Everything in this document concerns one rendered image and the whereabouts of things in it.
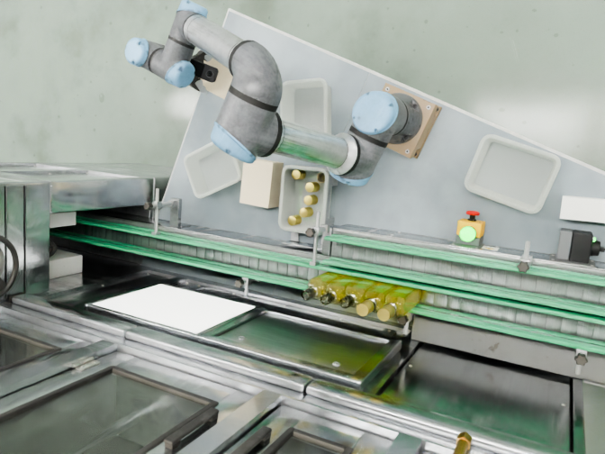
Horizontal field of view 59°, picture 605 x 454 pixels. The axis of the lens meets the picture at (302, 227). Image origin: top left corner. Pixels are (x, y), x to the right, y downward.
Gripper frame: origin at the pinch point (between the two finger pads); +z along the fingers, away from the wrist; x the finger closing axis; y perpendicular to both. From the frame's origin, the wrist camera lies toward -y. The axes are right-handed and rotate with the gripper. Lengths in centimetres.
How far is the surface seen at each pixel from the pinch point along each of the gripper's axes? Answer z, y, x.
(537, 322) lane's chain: 8, -121, 22
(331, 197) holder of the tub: 17, -49, 22
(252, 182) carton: 13.0, -20.5, 30.1
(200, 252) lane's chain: 7, -14, 62
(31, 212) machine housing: -36, 23, 61
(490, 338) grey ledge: 8, -113, 33
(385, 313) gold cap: -20, -89, 32
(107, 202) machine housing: -5, 23, 60
